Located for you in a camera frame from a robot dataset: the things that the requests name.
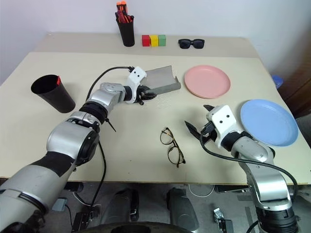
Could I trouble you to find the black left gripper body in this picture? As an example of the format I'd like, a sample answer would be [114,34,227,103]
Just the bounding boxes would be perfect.
[136,83,147,106]

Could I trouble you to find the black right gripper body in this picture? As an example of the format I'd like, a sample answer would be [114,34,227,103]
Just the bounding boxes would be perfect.
[200,120,219,145]

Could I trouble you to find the grey tray box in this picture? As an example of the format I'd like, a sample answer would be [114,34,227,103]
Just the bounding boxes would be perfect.
[145,65,182,96]

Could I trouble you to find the tall black cup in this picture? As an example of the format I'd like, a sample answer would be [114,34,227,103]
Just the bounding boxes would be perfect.
[116,16,136,48]

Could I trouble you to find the wide black cup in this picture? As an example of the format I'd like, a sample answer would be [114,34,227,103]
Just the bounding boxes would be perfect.
[31,74,77,114]

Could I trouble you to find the pink plate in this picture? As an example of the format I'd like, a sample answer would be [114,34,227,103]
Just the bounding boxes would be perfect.
[184,64,231,100]

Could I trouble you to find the thin framed eyeglasses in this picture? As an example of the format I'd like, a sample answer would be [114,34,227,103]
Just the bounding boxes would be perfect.
[159,127,186,169]

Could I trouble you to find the black zip tie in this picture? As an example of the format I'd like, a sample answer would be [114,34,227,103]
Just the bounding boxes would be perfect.
[105,117,117,133]

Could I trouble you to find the black sunglasses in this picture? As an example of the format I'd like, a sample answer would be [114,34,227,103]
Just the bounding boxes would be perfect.
[177,38,206,50]

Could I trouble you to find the blue plate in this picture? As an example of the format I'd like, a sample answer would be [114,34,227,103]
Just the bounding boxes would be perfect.
[240,99,299,148]

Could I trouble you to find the dark rounded shape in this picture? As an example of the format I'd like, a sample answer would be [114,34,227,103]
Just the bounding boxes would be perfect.
[166,187,200,230]
[100,187,140,225]

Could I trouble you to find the orange capped marker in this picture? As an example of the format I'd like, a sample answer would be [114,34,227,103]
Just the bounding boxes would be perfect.
[116,0,128,18]

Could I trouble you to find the metal floor clamp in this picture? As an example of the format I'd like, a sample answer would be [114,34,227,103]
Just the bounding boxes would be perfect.
[213,207,234,233]

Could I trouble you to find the brown wooden cabinet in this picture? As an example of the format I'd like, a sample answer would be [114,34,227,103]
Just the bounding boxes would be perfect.
[276,45,311,118]

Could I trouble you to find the gray floor box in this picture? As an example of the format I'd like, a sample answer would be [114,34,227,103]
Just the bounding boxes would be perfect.
[52,197,68,212]

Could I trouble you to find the black floor box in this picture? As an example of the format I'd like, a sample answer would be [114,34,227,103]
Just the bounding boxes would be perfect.
[71,210,95,232]

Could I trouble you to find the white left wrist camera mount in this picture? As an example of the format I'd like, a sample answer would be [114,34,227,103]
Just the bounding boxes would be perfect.
[125,66,148,104]

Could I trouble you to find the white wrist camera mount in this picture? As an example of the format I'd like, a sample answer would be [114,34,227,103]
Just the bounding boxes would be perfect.
[206,104,241,149]
[125,66,148,104]

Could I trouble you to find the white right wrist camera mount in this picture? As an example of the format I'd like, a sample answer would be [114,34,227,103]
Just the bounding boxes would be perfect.
[206,104,241,149]

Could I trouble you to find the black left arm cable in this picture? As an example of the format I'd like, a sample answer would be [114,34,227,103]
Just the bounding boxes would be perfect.
[86,65,136,210]

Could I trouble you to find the white floor cable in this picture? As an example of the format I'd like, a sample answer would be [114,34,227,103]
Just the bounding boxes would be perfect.
[187,183,216,198]

